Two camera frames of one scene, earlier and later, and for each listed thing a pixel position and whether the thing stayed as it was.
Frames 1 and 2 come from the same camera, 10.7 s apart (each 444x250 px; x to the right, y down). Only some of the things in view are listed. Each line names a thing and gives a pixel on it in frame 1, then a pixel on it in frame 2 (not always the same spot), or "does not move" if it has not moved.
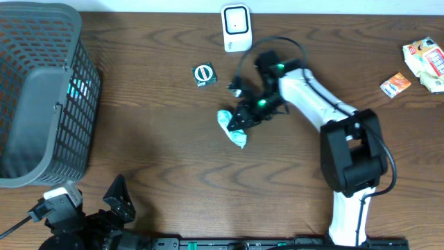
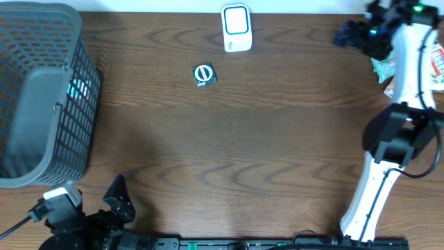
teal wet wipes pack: (238, 137) → (385, 69)
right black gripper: (248, 117) → (354, 34)
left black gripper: (100, 215) does not move
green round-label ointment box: (204, 75) does not move
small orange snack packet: (395, 85) does not move
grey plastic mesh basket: (49, 95) does not move
